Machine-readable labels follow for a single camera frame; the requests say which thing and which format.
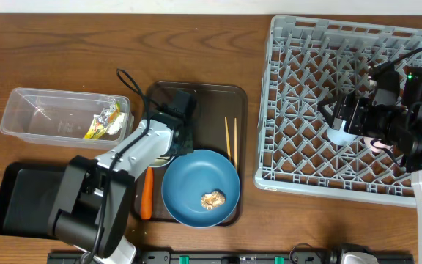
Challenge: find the light blue plastic cup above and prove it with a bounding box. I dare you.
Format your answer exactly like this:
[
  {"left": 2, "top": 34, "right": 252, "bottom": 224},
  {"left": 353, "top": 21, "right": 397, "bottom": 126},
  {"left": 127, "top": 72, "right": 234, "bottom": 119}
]
[{"left": 327, "top": 128, "right": 357, "bottom": 146}]

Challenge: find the pink plastic cup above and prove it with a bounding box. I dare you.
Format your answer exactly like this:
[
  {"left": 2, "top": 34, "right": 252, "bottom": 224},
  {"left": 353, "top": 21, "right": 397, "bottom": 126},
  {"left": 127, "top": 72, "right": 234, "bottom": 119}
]
[{"left": 363, "top": 137, "right": 393, "bottom": 153}]

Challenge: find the light blue small bowl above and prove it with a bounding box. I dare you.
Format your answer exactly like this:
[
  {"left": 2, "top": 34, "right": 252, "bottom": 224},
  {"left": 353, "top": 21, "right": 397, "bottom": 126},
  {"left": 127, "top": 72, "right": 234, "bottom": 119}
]
[{"left": 149, "top": 155, "right": 174, "bottom": 168}]

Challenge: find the white tissue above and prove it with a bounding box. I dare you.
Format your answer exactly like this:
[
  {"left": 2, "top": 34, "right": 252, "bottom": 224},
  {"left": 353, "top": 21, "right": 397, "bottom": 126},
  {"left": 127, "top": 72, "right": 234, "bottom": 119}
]
[{"left": 106, "top": 112, "right": 127, "bottom": 135}]

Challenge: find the yellow green snack wrapper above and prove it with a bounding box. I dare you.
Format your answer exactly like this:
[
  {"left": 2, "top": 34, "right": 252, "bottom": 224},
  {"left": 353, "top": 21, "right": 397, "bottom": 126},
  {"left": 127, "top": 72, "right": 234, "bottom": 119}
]
[{"left": 83, "top": 98, "right": 121, "bottom": 140}]

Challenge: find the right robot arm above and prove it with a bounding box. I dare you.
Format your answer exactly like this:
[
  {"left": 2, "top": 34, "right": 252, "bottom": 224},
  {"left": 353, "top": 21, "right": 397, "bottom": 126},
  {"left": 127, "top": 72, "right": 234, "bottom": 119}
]
[{"left": 317, "top": 66, "right": 422, "bottom": 263}]

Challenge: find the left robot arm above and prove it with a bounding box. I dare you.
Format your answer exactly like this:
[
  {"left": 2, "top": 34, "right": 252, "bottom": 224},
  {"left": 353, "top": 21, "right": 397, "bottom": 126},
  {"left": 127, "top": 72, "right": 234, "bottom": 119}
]
[{"left": 47, "top": 91, "right": 197, "bottom": 263}]

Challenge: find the grey plastic dishwasher rack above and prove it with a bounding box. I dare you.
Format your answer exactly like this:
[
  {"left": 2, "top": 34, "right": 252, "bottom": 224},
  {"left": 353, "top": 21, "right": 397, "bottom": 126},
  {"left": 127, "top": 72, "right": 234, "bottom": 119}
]
[{"left": 254, "top": 15, "right": 422, "bottom": 208}]

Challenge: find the clear plastic waste bin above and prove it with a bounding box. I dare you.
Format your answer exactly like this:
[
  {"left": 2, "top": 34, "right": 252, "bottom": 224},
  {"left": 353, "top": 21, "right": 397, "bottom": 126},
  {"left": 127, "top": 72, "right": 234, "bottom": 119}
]
[{"left": 0, "top": 87, "right": 134, "bottom": 150}]

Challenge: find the black waste tray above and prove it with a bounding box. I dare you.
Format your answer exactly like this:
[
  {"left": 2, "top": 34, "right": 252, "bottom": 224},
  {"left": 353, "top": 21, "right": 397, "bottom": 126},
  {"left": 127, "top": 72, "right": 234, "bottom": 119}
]
[{"left": 0, "top": 161, "right": 87, "bottom": 241}]

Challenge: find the dark brown serving tray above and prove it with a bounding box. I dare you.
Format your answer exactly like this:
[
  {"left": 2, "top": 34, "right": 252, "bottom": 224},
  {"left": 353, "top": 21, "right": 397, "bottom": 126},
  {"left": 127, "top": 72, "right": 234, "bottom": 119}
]
[{"left": 147, "top": 81, "right": 248, "bottom": 227}]

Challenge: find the left wooden chopstick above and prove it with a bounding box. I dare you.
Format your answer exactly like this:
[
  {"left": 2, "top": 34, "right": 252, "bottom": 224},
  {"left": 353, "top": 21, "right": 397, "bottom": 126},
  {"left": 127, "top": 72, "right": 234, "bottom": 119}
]
[{"left": 224, "top": 117, "right": 232, "bottom": 161}]

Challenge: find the large blue plate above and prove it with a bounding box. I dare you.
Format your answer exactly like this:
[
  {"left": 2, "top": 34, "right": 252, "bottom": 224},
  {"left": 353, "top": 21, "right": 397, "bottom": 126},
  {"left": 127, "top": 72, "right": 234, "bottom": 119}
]
[{"left": 161, "top": 150, "right": 241, "bottom": 228}]

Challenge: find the brown food scrap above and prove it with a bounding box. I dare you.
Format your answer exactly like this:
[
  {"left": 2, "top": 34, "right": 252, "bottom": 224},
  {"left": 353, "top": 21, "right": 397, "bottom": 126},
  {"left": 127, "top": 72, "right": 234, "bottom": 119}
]
[{"left": 201, "top": 191, "right": 226, "bottom": 210}]

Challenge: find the orange carrot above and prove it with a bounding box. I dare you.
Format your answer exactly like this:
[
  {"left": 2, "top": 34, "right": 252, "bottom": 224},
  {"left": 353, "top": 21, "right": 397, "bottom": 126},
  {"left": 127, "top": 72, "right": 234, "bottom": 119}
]
[{"left": 140, "top": 167, "right": 154, "bottom": 220}]

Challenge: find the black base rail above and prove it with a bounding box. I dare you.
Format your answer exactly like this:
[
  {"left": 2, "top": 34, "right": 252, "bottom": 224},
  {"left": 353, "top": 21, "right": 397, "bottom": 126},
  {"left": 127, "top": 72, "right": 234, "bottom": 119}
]
[{"left": 47, "top": 252, "right": 415, "bottom": 264}]

